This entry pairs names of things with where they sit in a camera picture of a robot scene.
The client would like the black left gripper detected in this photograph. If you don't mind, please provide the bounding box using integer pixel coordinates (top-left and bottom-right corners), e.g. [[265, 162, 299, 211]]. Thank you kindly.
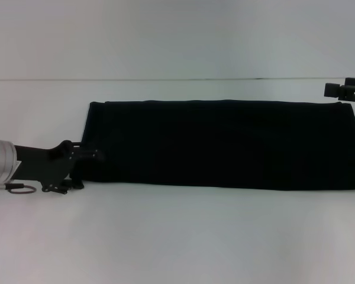
[[13, 140, 107, 195]]

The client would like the black t-shirt with FREE print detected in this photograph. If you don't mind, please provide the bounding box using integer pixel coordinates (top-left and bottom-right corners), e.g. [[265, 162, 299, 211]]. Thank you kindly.
[[78, 99, 355, 192]]

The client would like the left gripper black cable with plug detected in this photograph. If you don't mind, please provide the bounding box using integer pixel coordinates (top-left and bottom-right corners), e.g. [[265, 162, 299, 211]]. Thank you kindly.
[[0, 170, 37, 196]]

